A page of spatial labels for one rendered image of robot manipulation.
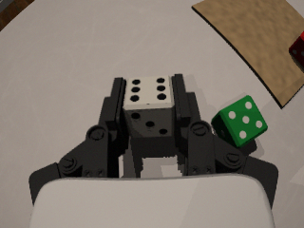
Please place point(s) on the red die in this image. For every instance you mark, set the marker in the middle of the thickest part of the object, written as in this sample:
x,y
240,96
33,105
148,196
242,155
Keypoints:
x,y
297,49

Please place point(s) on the green die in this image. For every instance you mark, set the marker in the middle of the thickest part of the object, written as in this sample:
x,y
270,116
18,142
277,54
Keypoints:
x,y
240,122

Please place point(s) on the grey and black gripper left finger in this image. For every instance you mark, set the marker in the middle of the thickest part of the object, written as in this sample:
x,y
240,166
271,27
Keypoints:
x,y
98,155

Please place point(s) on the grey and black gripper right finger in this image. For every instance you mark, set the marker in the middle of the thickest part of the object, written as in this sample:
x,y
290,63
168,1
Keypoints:
x,y
205,153

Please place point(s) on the tan mat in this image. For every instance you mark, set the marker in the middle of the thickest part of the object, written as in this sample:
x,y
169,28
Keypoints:
x,y
261,33

